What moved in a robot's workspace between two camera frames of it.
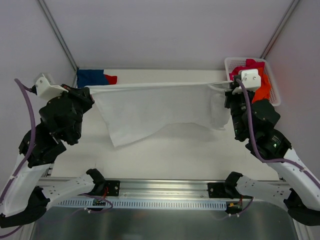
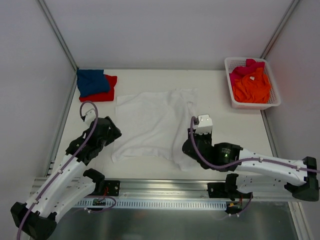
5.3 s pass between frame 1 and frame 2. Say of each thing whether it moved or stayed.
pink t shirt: stayed
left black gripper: moved
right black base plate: stayed
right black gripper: moved
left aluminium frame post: stayed
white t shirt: moved
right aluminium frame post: stayed
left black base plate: stayed
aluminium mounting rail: stayed
